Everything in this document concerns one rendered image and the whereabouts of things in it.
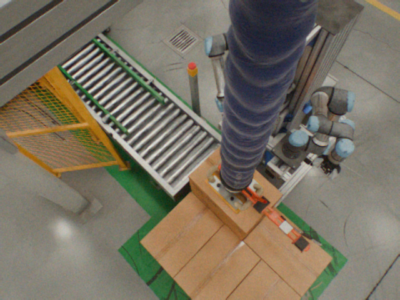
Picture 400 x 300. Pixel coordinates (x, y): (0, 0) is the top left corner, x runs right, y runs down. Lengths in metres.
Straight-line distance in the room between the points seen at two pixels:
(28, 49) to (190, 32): 4.08
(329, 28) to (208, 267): 1.90
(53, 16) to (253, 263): 2.52
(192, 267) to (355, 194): 1.87
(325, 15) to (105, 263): 2.79
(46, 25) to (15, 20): 0.03
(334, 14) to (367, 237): 2.35
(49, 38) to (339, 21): 1.57
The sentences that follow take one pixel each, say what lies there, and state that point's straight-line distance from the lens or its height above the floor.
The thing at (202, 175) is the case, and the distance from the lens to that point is 2.45.
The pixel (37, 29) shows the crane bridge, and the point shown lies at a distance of 0.41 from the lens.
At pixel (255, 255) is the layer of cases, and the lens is 2.75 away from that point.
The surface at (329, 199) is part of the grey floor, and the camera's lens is 3.57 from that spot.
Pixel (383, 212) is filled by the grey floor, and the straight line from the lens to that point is 3.74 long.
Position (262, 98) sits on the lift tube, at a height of 2.35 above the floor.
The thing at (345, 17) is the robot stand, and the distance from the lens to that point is 1.86.
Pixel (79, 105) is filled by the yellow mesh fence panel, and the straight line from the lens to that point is 2.45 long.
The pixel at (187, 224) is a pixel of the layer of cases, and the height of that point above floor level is 0.54.
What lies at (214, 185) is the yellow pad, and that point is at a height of 0.97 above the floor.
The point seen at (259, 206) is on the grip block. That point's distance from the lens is 2.25.
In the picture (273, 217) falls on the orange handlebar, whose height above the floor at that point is 1.09.
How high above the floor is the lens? 3.27
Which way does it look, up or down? 67 degrees down
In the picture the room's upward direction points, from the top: 6 degrees counter-clockwise
